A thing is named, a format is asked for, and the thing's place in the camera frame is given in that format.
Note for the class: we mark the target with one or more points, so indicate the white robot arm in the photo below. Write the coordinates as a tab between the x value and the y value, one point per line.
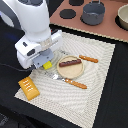
36	47

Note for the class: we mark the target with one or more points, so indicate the brown toy sausage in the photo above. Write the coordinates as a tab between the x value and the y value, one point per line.
69	63

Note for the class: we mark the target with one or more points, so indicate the grey toy pot middle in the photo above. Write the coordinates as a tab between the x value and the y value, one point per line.
93	13

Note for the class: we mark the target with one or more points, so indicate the white woven placemat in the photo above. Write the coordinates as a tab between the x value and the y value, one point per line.
76	105

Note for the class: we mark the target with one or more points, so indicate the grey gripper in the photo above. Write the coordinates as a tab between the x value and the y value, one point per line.
42	58

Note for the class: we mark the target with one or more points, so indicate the beige bowl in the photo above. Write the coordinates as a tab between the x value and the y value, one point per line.
123	16

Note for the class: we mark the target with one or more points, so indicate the yellow toy box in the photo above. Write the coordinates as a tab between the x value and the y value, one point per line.
47	65

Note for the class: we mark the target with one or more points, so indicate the orange toy bread loaf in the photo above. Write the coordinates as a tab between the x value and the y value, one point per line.
29	88

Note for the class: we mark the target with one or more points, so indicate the fork with orange handle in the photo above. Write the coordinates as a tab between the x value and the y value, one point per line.
69	81

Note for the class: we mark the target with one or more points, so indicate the knife with orange handle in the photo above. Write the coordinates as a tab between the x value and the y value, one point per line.
80	56

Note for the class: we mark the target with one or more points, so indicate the round beige plate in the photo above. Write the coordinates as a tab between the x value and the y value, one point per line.
71	71

